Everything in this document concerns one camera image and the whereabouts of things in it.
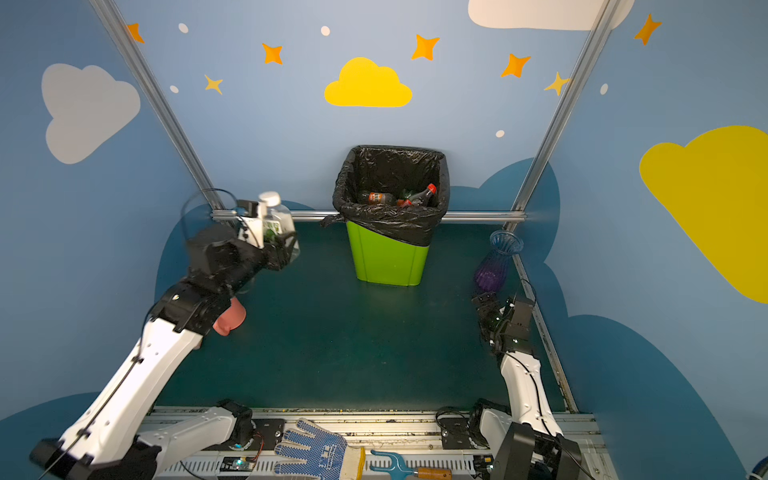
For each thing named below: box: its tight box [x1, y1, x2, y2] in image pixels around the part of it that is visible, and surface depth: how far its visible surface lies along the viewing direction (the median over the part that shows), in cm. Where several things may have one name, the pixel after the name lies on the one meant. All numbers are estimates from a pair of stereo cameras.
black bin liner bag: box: [320, 145, 450, 247], surface depth 88 cm
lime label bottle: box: [258, 191, 300, 261], surface depth 62 cm
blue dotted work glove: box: [274, 418, 366, 480], surface depth 73 cm
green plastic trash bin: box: [346, 221, 430, 287], surface depth 92 cm
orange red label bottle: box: [358, 191, 397, 206], surface depth 98 cm
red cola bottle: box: [397, 183, 437, 207], surface depth 87 cm
